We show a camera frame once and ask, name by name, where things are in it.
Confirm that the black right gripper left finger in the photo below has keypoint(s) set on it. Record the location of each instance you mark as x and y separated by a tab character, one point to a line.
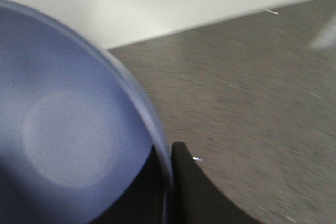
145	199

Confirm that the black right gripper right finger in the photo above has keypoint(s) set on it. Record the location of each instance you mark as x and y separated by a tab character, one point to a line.
197	199

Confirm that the light blue bowl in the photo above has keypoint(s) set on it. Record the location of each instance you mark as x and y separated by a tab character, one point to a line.
76	125

